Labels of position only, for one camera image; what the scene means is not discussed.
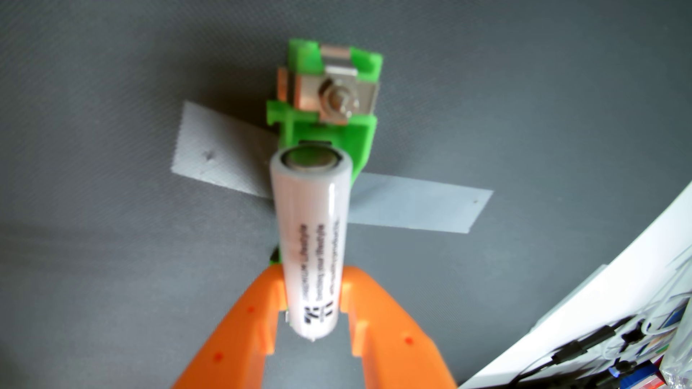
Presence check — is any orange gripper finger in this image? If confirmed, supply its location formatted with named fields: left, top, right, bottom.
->
left=339, top=265, right=457, bottom=389
left=172, top=264, right=288, bottom=389

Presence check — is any white cylindrical battery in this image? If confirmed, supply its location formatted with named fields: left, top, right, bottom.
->
left=269, top=144, right=353, bottom=341

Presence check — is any green battery holder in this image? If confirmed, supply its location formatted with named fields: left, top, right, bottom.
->
left=266, top=38, right=383, bottom=265

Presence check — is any grey tape strip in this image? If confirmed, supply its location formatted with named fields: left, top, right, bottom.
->
left=171, top=101, right=494, bottom=234

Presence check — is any dark grey mat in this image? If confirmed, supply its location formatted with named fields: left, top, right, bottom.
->
left=0, top=0, right=692, bottom=389

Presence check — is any black cable with adapter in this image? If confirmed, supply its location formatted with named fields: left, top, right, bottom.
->
left=508, top=316, right=649, bottom=389

